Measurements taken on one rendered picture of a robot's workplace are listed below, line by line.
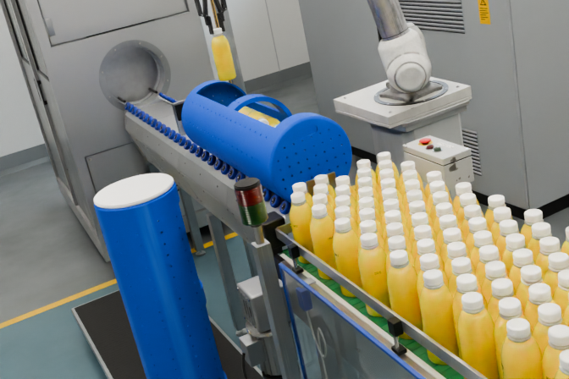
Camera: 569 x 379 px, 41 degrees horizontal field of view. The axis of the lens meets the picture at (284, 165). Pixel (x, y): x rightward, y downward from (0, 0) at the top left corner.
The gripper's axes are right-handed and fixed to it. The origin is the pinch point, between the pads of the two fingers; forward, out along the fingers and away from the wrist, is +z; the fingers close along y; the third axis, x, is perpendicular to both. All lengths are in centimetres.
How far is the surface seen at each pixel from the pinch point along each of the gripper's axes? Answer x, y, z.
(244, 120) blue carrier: 48, 14, 26
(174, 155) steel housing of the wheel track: -43, 18, 58
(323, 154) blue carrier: 76, 1, 36
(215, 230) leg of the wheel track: -24, 13, 91
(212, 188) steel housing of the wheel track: 7, 19, 60
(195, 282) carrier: 39, 42, 79
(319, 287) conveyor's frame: 113, 27, 57
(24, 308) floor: -141, 100, 146
